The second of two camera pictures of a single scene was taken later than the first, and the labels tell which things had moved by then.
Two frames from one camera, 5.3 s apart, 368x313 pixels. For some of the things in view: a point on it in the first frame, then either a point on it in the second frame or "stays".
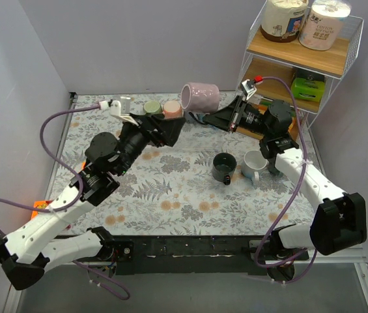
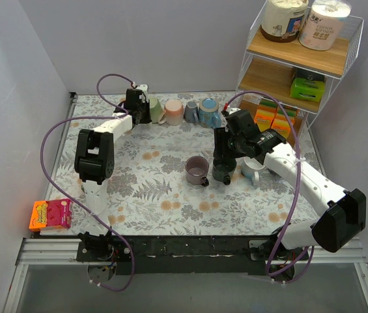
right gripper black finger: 224,116 -> 221,143
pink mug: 172,109 stays
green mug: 152,107 stays
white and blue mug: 254,162 stays
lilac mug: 200,97 -> 197,168
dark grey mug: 223,165 stays
